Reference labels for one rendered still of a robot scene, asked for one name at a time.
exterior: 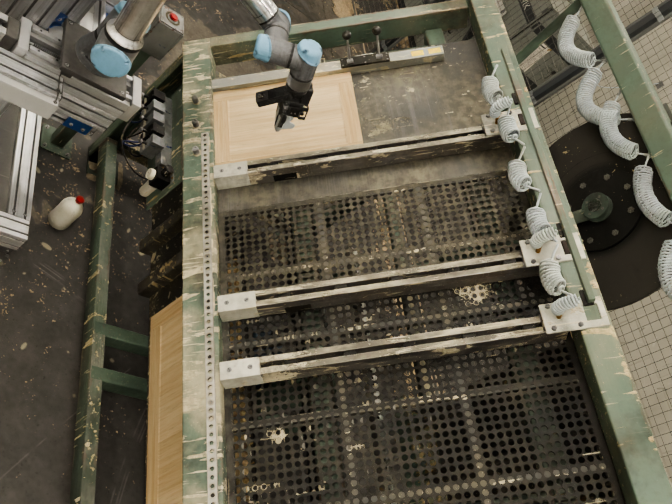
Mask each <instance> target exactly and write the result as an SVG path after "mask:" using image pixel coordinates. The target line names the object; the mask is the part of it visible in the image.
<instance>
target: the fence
mask: <svg viewBox="0 0 672 504"><path fill-rule="evenodd" d="M438 47H440V49H441V52H439V53H432V54H429V52H428V49H431V48H438ZM418 50H423V52H424V55H419V56H412V55H411V51H418ZM389 57H390V61H389V62H382V63H376V64H369V65H362V66H356V67H349V68H343V69H342V68H341V64H340V61H334V62H327V63H321V64H319V65H318V67H317V70H316V72H315V75H314V77H319V76H325V75H332V74H338V73H345V72H351V75H353V74H359V73H366V72H372V71H379V70H385V69H392V68H399V67H405V66H412V65H418V64H425V63H432V62H438V61H444V51H443V47H442V45H439V46H432V47H426V48H419V49H413V50H406V51H400V52H393V53H389ZM289 71H290V69H281V70H275V71H268V72H262V73H255V74H248V75H242V76H235V77H229V78H222V79H216V80H212V91H213V92H220V91H227V90H233V89H240V88H246V87H253V86H259V85H266V84H273V83H279V82H286V79H287V77H288V74H289Z"/></svg>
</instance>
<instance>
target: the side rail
mask: <svg viewBox="0 0 672 504"><path fill-rule="evenodd" d="M467 10H468V6H467V3H466V1H465V0H452V1H446V2H439V3H433V4H426V5H420V6H413V7H407V8H400V9H394V10H387V11H381V12H374V13H367V14H361V15H354V16H348V17H341V18H335V19H328V20H322V21H315V22H309V23H302V24H296V25H291V29H290V32H289V39H288V42H291V43H294V44H299V42H300V41H301V40H303V39H306V40H307V39H311V40H314V41H316V42H317V43H318V44H319V45H320V46H321V48H322V49H329V48H335V47H342V46H347V43H346V40H344V39H343V38H342V33H343V32H344V31H345V30H348V31H350V32H351V38H350V39H349V45H355V44H361V43H368V42H375V41H376V36H375V35H373V33H372V28H373V27H374V26H379V27H380V28H381V33H380V35H378V37H379V41H381V40H388V39H394V38H401V37H407V36H414V35H421V34H424V31H426V30H431V29H437V28H441V29H442V31H447V30H453V29H460V28H466V27H467V22H468V15H467ZM259 34H264V30H256V31H250V32H243V33H237V34H230V35H224V36H217V37H211V38H210V48H212V51H213V57H214V61H215V64H216V65H224V64H230V63H237V62H243V61H250V60H257V59H255V58H254V56H253V52H254V47H255V43H256V40H257V36H258V35H259Z"/></svg>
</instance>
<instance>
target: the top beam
mask: <svg viewBox="0 0 672 504"><path fill-rule="evenodd" d="M467 2H468V5H469V6H468V8H469V15H468V16H469V19H470V22H471V25H472V28H473V32H474V35H475V38H476V41H477V44H478V47H479V50H480V53H481V56H482V59H483V62H484V65H485V69H486V72H487V75H488V76H491V75H492V73H493V70H494V68H495V66H496V64H498V67H497V69H496V71H495V73H494V77H496V78H497V79H498V81H499V88H500V89H501V90H502V92H503V98H504V97H506V98H507V96H509V99H511V98H512V96H511V94H512V93H515V92H514V89H513V86H512V83H511V80H510V77H509V74H508V71H507V69H506V66H505V63H504V60H503V57H502V54H501V48H502V47H507V50H508V53H509V56H510V58H511V61H512V64H513V67H514V70H515V73H516V75H517V78H518V81H519V84H520V87H521V90H522V92H523V95H524V98H525V101H526V104H527V106H528V108H531V107H532V108H533V110H534V113H535V116H536V119H537V122H538V124H539V129H536V132H537V135H538V137H539V140H540V143H541V146H542V149H543V152H544V154H545V157H546V160H547V163H548V166H549V168H550V171H551V174H552V177H553V180H554V183H555V185H556V188H557V191H558V194H559V197H560V199H561V202H562V205H563V208H564V211H565V214H566V216H567V219H568V222H569V225H570V228H571V230H572V233H575V232H577V233H578V236H579V238H580V241H581V244H582V247H583V250H584V252H585V255H586V259H582V262H583V264H584V267H585V270H586V273H587V276H588V278H589V281H590V284H591V287H592V290H593V293H594V295H595V297H596V296H600V297H601V300H602V302H603V305H604V308H605V311H606V314H607V316H608V319H609V322H610V325H609V326H603V327H596V328H590V329H582V330H575V331H571V334H572V337H573V340H574V343H575V346H576V349H577V352H578V356H579V359H580V362H581V365H582V368H583V371H584V374H585V377H586V380H587V383H588V386H589V389H590V393H591V396H592V399H593V402H594V405H595V408H596V411H597V414H598V417H599V420H600V423H601V427H602V430H603V433H604V436H605V439H606V442H607V445H608V448H609V451H610V454H611V457H612V460H613V464H614V467H615V470H616V473H617V476H618V479H619V482H620V485H621V488H622V491H623V494H624V497H625V501H626V504H672V488H671V486H670V483H669V480H668V477H667V474H666V472H665V469H664V466H663V463H662V461H661V458H660V455H659V452H658V450H657V447H656V444H655V441H654V438H653V436H652V433H651V430H650V427H649V425H648V422H647V419H646V416H645V413H644V411H643V408H642V405H641V402H640V400H639V397H638V394H637V391H636V389H635V386H634V383H633V380H632V377H631V375H630V372H629V369H628V366H627V364H626V361H625V358H624V355H623V353H622V350H621V347H620V344H619V341H618V339H617V336H616V333H615V330H614V328H613V325H612V322H611V319H610V317H609V314H608V311H607V308H606V305H605V303H604V300H603V297H602V294H601V292H600V289H599V286H598V283H597V281H596V278H595V275H594V272H593V269H592V267H591V264H590V261H589V258H588V256H587V253H586V250H585V247H584V244H583V242H582V239H581V236H580V233H579V231H578V228H577V225H576V222H575V220H574V217H573V214H572V211H571V208H570V206H569V203H568V200H567V197H566V195H565V192H564V189H563V186H562V184H561V181H560V178H559V175H558V172H557V170H556V167H555V164H554V161H553V159H552V156H551V153H550V150H549V148H548V145H547V142H546V139H545V136H544V134H543V131H542V128H541V125H540V123H539V120H538V117H537V114H536V112H535V109H534V106H533V103H532V100H531V98H530V95H529V92H528V89H527V87H526V84H525V81H524V78H523V76H522V73H521V70H520V67H519V64H518V62H517V59H516V56H515V53H514V51H513V48H512V45H511V42H510V39H509V37H508V34H507V31H506V28H505V26H504V23H503V20H502V17H501V15H500V12H499V9H498V6H497V3H496V1H495V0H467ZM512 99H513V98H512ZM517 139H518V140H520V141H522V142H523V143H525V145H522V144H520V143H519V142H517V141H515V142H513V143H510V146H511V149H512V152H513V155H514V158H515V159H518V158H519V156H520V153H521V151H522V149H523V147H524V146H525V147H526V148H525V150H524V153H523V155H522V157H521V159H520V160H521V161H524V162H525V163H526V166H527V173H528V175H529V176H530V177H531V179H532V182H531V185H530V186H531V187H534V188H537V189H540V190H541V191H540V192H538V191H535V190H532V189H528V190H526V191H525V192H526V195H527V198H528V201H529V204H530V207H535V206H536V202H537V199H538V196H539V193H542V195H541V198H540V201H539V205H538V207H540V208H543V209H544V211H545V212H546V217H547V221H548V223H549V224H550V225H551V227H553V229H554V232H555V229H556V230H557V227H556V223H560V222H559V219H558V216H557V213H556V210H555V207H554V204H553V201H552V198H551V196H550V193H549V190H548V187H547V184H546V181H545V178H544V175H543V172H542V170H541V167H540V164H539V161H538V158H537V155H536V152H535V149H534V146H533V144H532V141H531V138H530V135H529V132H528V130H526V131H520V135H519V137H518V138H517ZM559 265H560V273H561V275H562V277H563V278H564V280H566V286H565V290H564V291H566V292H568V293H571V294H573V295H574V294H576V296H577V299H578V297H580V294H579V290H583V288H582V285H581V282H580V279H579V276H578V273H577V271H576V268H575V265H574V262H573V261H568V262H561V263H559ZM580 298H581V297H580ZM583 309H584V312H585V315H586V318H587V321H590V320H597V319H602V318H601V315H600V313H599V310H598V307H597V304H594V305H591V306H583Z"/></svg>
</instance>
